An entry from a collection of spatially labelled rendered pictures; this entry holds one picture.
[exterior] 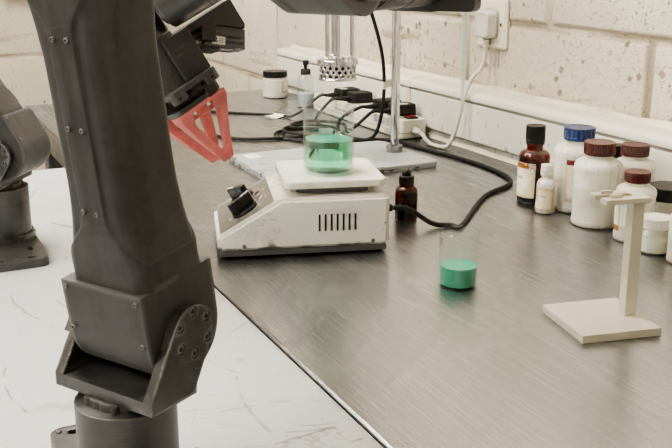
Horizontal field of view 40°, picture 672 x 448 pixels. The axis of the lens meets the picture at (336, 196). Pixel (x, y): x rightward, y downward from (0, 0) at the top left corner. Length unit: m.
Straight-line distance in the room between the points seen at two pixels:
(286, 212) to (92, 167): 0.55
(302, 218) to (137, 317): 0.54
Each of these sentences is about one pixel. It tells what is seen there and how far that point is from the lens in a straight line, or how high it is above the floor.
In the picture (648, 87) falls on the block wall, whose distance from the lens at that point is 1.40.
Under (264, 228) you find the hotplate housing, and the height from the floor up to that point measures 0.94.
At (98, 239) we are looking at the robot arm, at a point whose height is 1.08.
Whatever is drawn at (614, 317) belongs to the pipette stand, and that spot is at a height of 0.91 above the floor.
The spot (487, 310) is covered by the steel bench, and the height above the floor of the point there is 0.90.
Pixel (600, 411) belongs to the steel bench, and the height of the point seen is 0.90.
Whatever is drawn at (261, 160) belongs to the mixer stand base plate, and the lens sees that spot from 1.53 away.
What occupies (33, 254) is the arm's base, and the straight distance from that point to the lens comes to 1.10.
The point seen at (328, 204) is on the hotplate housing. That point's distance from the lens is 1.06.
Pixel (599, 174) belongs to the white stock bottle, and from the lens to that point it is 1.20.
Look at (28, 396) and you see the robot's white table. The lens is 0.79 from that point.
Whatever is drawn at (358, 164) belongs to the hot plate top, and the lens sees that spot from 1.14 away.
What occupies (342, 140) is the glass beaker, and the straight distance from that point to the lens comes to 1.07.
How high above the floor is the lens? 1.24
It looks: 15 degrees down
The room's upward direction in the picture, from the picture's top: straight up
